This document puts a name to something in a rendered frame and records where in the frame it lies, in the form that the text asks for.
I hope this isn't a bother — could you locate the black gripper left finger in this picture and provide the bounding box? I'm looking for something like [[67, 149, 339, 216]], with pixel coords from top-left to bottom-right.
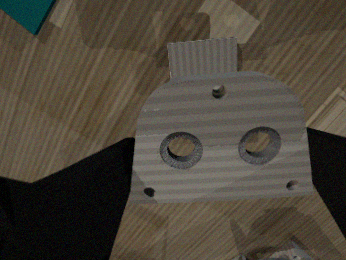
[[0, 137, 135, 260]]

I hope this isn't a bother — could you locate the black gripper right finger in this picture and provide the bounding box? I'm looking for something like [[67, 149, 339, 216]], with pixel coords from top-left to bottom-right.
[[306, 127, 346, 238]]

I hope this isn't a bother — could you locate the teal flat rectangular plate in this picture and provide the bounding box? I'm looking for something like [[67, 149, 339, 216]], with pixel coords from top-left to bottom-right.
[[0, 0, 56, 35]]

